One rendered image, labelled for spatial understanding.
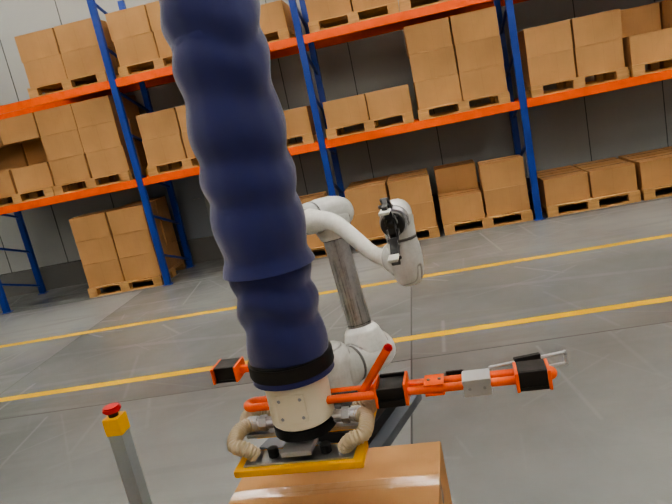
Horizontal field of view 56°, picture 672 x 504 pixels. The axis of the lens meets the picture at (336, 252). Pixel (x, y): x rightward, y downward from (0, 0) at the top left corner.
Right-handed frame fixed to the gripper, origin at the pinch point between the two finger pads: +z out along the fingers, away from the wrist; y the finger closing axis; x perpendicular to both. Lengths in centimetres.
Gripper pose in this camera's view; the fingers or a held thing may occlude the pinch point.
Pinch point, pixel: (388, 237)
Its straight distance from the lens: 176.6
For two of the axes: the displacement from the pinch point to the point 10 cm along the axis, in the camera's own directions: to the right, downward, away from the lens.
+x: -9.7, 1.6, 2.0
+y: 2.0, 9.6, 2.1
